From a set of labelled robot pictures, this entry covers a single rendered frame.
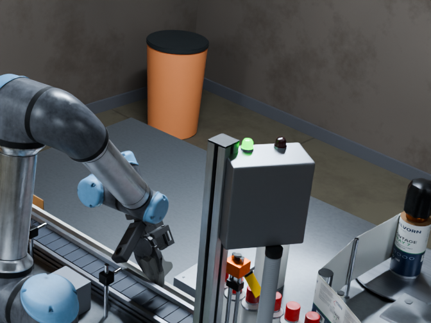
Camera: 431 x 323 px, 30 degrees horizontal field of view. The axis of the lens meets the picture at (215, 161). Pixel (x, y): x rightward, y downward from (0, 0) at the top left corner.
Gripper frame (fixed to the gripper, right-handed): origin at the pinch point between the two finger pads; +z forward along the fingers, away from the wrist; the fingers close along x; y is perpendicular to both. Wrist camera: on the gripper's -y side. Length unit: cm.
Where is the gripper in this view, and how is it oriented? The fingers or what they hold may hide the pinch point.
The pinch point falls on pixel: (158, 285)
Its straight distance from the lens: 210.7
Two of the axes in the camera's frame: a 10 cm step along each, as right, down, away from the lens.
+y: 6.4, -3.1, 7.1
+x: -7.0, 1.4, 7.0
